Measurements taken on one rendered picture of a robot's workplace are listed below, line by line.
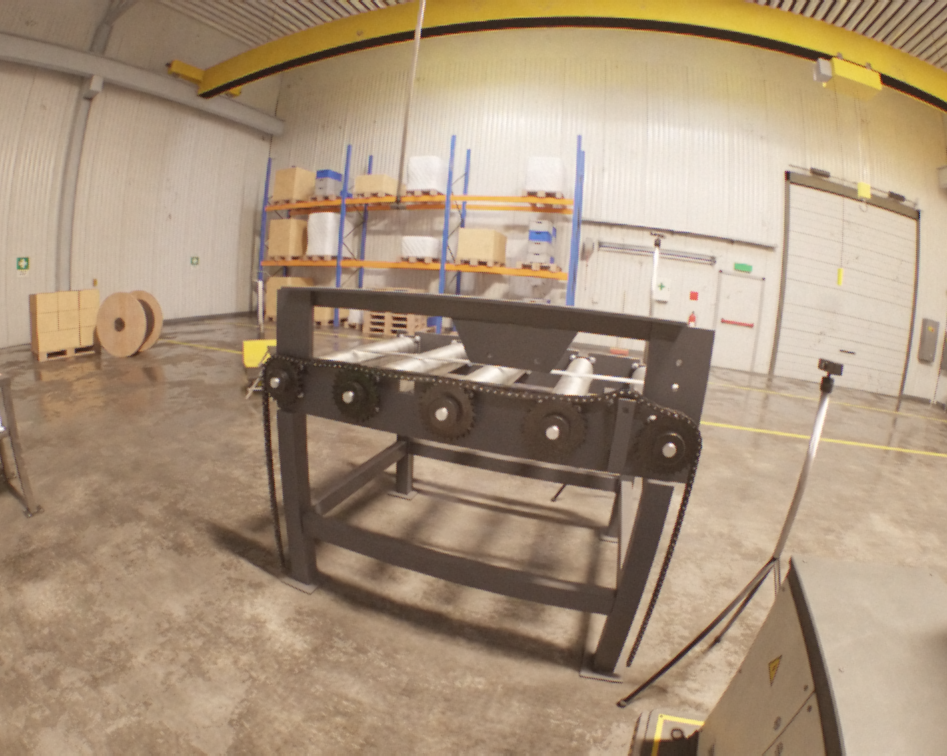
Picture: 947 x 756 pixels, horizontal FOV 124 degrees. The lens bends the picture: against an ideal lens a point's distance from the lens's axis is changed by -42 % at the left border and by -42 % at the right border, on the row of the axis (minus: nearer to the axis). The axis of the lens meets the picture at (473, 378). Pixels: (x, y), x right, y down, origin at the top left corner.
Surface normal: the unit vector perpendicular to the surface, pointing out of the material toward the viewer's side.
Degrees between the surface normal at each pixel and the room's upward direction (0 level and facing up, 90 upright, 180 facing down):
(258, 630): 0
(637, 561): 90
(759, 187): 90
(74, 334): 90
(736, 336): 90
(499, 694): 0
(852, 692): 0
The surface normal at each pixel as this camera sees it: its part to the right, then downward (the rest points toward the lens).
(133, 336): 0.18, 0.22
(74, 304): 0.92, 0.15
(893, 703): 0.07, -0.98
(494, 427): -0.31, 0.18
